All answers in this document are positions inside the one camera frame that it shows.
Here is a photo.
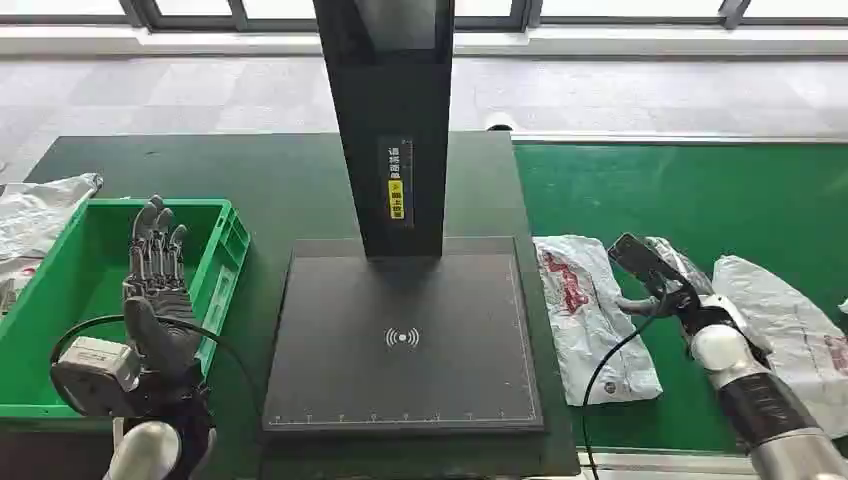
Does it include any green plastic crate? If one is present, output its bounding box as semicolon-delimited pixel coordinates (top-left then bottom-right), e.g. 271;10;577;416
0;197;252;420

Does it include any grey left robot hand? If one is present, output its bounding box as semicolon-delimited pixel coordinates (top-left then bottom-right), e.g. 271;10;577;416
121;193;205;392

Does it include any black scanner stand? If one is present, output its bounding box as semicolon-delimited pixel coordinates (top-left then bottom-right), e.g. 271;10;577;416
261;0;546;435

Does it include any crumpled white plastic parcel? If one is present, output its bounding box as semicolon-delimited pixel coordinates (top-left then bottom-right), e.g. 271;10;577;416
0;173;104;319

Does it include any white parcel with red print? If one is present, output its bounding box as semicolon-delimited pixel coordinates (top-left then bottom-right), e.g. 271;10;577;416
533;235;664;407

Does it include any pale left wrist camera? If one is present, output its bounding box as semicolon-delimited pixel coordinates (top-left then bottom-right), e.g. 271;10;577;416
49;336;144;419

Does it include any green conveyor belt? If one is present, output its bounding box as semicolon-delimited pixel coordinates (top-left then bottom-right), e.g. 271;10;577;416
513;142;848;455

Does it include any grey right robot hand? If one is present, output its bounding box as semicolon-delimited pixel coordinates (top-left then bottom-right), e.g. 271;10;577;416
607;231;713;333

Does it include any puffy pale grey parcel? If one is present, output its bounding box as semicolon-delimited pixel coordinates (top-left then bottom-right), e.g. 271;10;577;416
712;254;848;440

